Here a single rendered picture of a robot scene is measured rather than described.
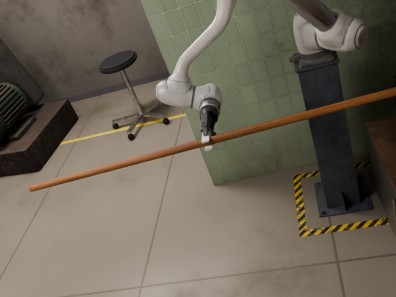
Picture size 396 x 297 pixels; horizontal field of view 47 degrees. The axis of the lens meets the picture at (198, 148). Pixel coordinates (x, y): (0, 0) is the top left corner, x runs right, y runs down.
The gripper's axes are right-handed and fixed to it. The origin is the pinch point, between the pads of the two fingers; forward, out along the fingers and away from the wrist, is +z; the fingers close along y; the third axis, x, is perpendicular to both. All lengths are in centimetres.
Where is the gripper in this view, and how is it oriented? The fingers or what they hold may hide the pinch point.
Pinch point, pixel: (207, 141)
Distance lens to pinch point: 173.0
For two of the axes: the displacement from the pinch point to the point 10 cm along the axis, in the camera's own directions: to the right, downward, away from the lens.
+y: 3.2, 7.8, 5.4
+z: -0.6, 5.8, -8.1
